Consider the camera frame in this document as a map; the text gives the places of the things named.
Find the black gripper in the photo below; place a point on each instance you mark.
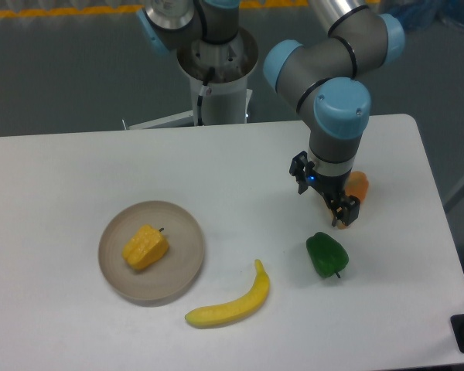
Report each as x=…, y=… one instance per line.
x=344, y=208

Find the yellow pepper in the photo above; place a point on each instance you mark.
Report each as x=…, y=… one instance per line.
x=146, y=247

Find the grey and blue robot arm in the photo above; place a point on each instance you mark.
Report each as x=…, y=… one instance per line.
x=318, y=82

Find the orange pepper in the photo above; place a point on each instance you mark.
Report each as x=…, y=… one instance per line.
x=357, y=185

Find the green pepper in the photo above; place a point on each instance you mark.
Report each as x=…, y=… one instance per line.
x=327, y=255

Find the beige round plate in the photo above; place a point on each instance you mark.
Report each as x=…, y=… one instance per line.
x=166, y=279

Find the yellow banana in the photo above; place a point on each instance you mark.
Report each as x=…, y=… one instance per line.
x=233, y=311

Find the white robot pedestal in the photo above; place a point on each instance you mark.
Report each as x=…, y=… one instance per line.
x=217, y=77

